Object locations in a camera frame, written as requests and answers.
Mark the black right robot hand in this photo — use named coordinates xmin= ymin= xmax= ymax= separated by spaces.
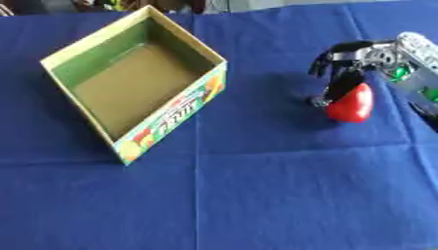
xmin=306 ymin=40 xmax=401 ymax=108

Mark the red toy fruit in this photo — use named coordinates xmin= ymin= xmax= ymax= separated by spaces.
xmin=325 ymin=82 xmax=375 ymax=124

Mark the open cardboard box green inside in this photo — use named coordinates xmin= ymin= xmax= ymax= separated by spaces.
xmin=39 ymin=4 xmax=230 ymax=166

